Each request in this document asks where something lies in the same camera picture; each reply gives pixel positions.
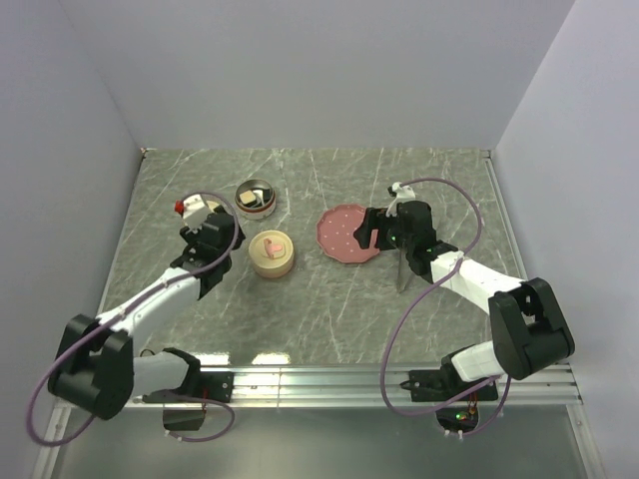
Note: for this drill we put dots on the pink scalloped plate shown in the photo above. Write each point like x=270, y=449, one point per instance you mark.
x=335, y=230

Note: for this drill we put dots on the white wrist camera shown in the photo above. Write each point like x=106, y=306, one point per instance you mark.
x=400, y=193
x=193, y=211

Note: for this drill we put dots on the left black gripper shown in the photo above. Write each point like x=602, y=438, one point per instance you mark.
x=191, y=235

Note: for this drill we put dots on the cream lid with pink handle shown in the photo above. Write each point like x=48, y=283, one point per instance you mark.
x=272, y=244

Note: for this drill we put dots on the metal tongs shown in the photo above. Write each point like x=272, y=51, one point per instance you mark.
x=404, y=272

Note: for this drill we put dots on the tan sushi piece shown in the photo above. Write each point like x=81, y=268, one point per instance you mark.
x=248, y=199

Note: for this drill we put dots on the steel lunch box bowl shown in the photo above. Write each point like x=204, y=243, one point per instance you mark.
x=257, y=213

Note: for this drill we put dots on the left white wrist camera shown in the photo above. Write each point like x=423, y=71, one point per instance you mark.
x=193, y=211

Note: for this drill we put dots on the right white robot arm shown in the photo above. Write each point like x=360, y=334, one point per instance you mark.
x=528, y=328

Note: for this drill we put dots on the pink lunch box tier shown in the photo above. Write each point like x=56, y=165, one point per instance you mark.
x=272, y=268

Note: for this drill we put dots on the aluminium mounting rail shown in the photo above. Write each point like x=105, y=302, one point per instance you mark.
x=361, y=386

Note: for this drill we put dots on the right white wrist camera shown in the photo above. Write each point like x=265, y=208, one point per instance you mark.
x=400, y=193

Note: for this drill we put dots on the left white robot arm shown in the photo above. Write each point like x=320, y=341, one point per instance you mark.
x=98, y=366

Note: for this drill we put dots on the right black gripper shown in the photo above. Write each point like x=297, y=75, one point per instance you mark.
x=374, y=219

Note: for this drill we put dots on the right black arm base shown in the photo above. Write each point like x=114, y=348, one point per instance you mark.
x=438, y=385

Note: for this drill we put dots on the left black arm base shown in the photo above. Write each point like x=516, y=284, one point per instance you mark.
x=185, y=411

